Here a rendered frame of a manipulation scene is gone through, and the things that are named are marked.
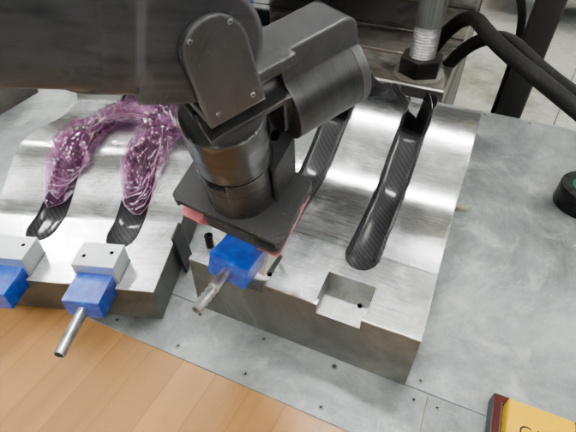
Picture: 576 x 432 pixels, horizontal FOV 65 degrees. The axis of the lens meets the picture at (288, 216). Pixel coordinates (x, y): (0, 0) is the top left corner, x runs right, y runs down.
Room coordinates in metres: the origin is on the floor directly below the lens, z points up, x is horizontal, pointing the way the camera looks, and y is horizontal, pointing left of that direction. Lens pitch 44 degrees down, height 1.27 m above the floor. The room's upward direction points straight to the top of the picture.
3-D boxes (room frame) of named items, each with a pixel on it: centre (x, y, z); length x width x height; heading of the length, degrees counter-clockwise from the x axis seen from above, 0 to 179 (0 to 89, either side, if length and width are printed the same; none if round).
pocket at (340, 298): (0.28, -0.06, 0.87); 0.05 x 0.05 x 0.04; 66
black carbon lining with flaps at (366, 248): (0.50, -0.09, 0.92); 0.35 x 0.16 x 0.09; 156
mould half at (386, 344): (0.51, -0.11, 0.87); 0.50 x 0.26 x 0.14; 156
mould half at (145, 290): (0.58, 0.25, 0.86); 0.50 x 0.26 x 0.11; 173
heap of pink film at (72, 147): (0.57, 0.25, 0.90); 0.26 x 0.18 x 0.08; 173
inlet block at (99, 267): (0.30, 0.22, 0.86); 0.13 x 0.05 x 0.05; 173
